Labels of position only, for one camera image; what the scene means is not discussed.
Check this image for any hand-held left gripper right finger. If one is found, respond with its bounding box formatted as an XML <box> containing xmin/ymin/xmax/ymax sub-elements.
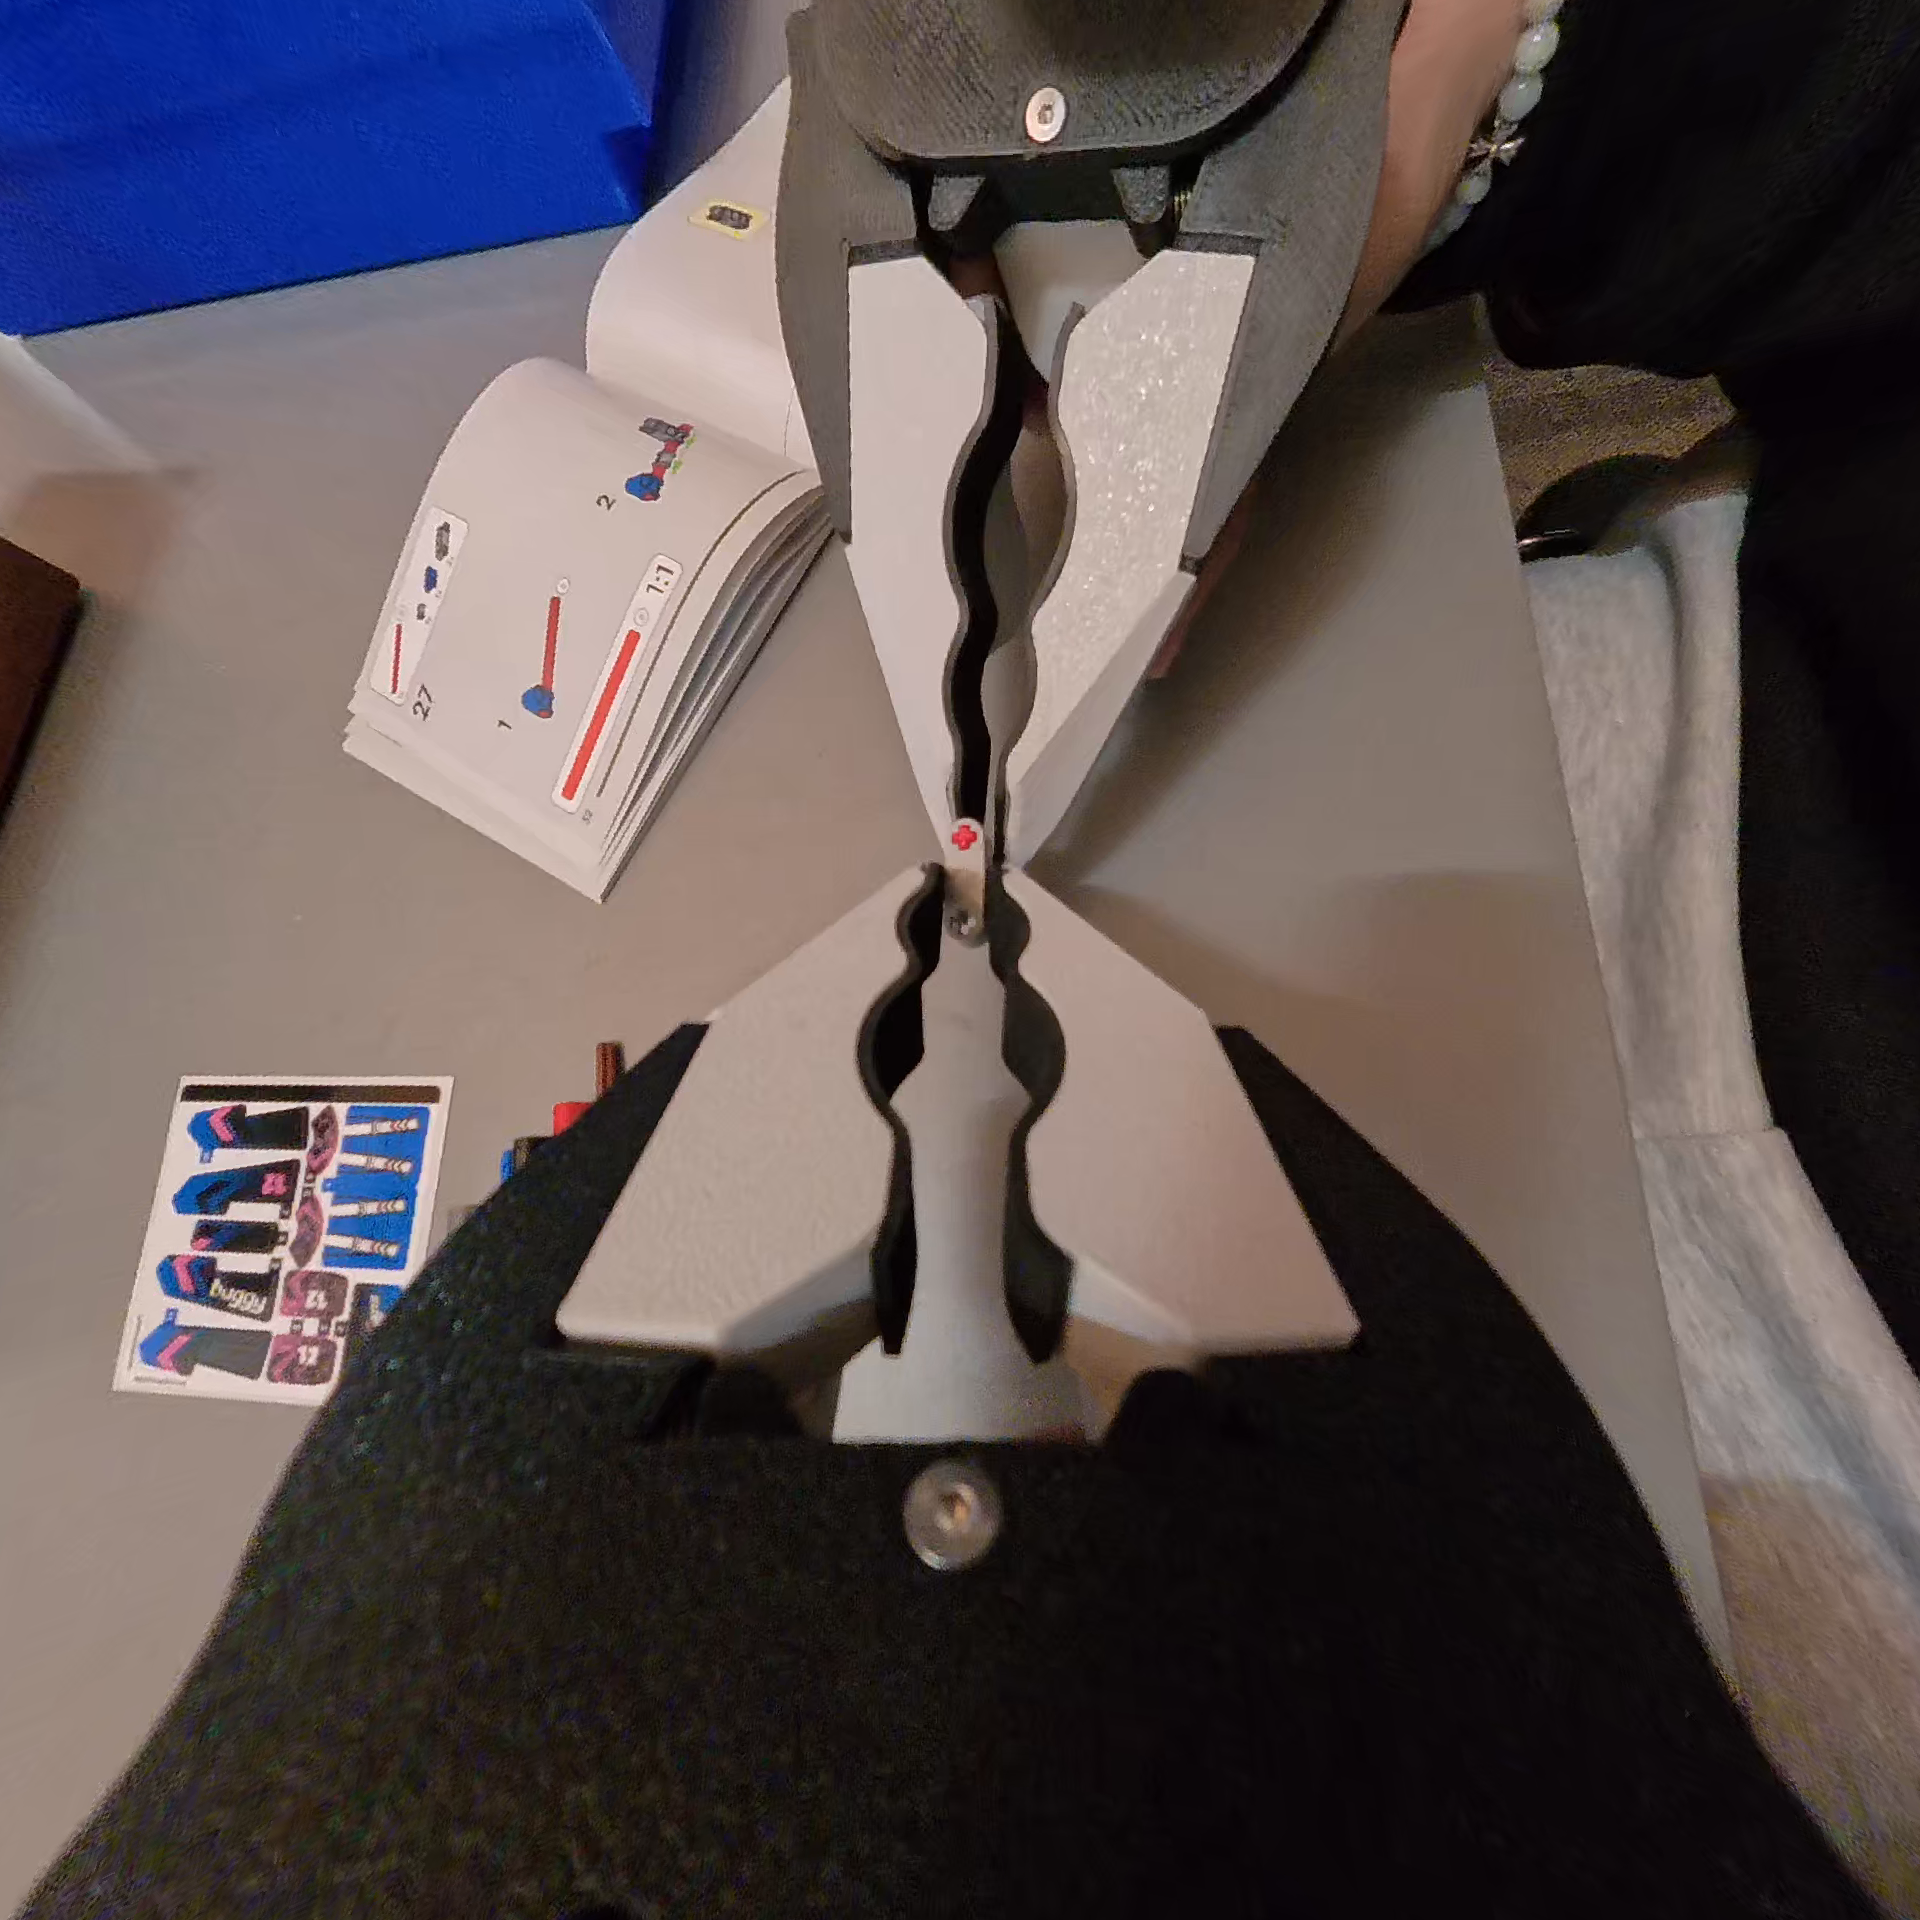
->
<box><xmin>975</xmin><ymin>867</ymin><xmax>1362</xmax><ymax>1364</ymax></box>

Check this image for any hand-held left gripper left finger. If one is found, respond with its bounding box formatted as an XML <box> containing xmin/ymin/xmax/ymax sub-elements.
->
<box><xmin>554</xmin><ymin>861</ymin><xmax>952</xmax><ymax>1360</ymax></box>

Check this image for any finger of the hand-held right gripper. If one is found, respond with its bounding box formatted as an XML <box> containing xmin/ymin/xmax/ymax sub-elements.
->
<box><xmin>992</xmin><ymin>232</ymin><xmax>1260</xmax><ymax>874</ymax></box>
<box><xmin>844</xmin><ymin>241</ymin><xmax>1038</xmax><ymax>828</ymax></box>

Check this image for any grey and blue lego chassis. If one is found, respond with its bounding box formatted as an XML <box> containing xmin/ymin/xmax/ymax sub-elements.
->
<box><xmin>496</xmin><ymin>1037</ymin><xmax>628</xmax><ymax>1186</ymax></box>

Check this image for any open lego instruction booklet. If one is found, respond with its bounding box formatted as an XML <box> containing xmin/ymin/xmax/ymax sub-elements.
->
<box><xmin>343</xmin><ymin>76</ymin><xmax>840</xmax><ymax>906</ymax></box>

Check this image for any lego sticker sheet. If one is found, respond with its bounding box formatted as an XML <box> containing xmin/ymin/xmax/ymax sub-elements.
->
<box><xmin>111</xmin><ymin>1074</ymin><xmax>457</xmax><ymax>1408</ymax></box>

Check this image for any person's right hand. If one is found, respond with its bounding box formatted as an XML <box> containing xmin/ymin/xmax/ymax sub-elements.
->
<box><xmin>1340</xmin><ymin>0</ymin><xmax>1529</xmax><ymax>345</ymax></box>

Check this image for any blue plastic storage bin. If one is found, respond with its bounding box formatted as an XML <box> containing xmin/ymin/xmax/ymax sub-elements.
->
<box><xmin>0</xmin><ymin>0</ymin><xmax>812</xmax><ymax>339</ymax></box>

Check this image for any white bead bracelet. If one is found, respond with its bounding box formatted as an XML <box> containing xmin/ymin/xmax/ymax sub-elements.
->
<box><xmin>1417</xmin><ymin>0</ymin><xmax>1567</xmax><ymax>256</ymax></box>

